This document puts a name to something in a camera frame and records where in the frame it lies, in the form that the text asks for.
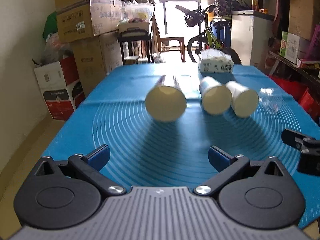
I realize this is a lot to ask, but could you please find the top brown cardboard box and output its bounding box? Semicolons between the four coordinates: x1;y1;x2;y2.
55;0;125;43

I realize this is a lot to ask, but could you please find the red white appliance box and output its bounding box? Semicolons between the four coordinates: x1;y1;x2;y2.
34;56;85;121

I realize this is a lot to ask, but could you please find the green black bicycle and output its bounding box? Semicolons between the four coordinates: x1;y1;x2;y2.
175;4;242;64

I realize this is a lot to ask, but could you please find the white tissue pack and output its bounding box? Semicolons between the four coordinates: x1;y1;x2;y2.
198;49;234;73

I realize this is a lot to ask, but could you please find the green white carton box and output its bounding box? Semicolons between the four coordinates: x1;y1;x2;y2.
279;32;310;64

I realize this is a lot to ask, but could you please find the orange drink bottle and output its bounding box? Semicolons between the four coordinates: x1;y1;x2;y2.
252;0;259;11

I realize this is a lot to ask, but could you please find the black metal stand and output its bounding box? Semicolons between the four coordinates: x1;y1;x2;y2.
117;27;154;66

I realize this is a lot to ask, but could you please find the clear plastic cup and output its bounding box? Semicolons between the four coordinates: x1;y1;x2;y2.
258;88;283;114

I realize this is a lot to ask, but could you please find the blue white paper cup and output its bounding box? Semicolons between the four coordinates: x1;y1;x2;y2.
199;76;232;115

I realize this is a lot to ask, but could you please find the wooden stool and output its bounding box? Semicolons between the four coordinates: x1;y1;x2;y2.
158;36;186;62

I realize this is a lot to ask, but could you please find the purple paper cup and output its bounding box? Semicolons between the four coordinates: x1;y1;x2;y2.
145;75;187;122

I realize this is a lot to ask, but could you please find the green bag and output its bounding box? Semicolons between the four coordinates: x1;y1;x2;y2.
42;11;58;40

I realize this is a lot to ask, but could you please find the tall brown cardboard box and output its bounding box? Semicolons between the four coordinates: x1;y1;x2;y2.
71;31;123;96

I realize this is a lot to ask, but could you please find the white chest freezer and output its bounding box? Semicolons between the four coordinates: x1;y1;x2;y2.
231;10;274;70

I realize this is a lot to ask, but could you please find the blue silicone baking mat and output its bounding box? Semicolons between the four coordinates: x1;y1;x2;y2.
44;63;319;227

